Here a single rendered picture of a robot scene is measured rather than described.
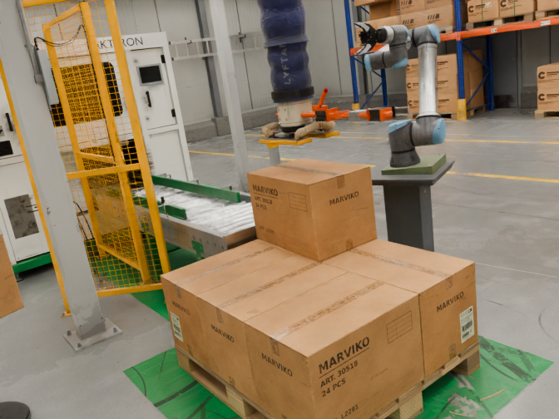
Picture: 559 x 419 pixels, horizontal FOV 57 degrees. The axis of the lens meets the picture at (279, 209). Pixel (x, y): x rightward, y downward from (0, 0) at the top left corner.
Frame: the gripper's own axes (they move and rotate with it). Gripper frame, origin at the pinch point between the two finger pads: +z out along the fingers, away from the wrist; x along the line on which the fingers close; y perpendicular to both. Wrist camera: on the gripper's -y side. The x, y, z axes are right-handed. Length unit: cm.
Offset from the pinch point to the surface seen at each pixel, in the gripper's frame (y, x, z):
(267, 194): 36, -73, 42
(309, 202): -2, -72, 44
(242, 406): -11, -150, 104
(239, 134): 344, -81, -136
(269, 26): 24.5, 11.9, 34.4
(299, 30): 16.1, 7.9, 22.8
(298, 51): 17.7, -1.7, 23.7
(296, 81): 17.5, -16.3, 27.4
